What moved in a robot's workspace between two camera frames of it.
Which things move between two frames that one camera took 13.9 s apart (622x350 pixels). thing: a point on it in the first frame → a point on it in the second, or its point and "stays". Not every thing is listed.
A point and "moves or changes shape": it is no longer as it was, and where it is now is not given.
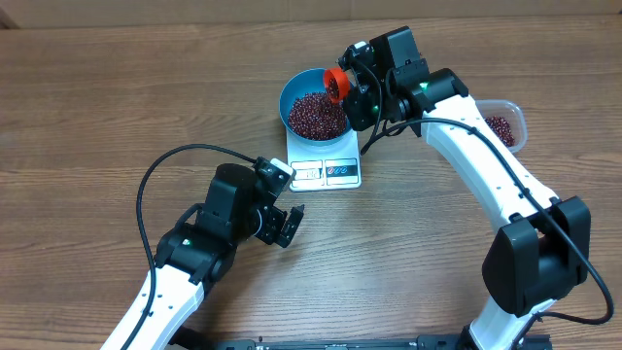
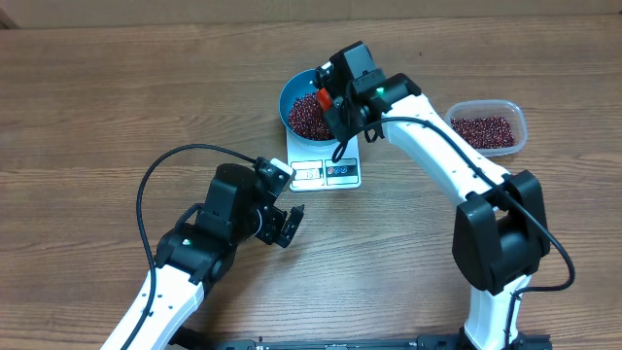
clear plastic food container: [507, 121] stays
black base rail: [420, 344] stays
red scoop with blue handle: [336, 85] moves or changes shape
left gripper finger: [291, 226] stays
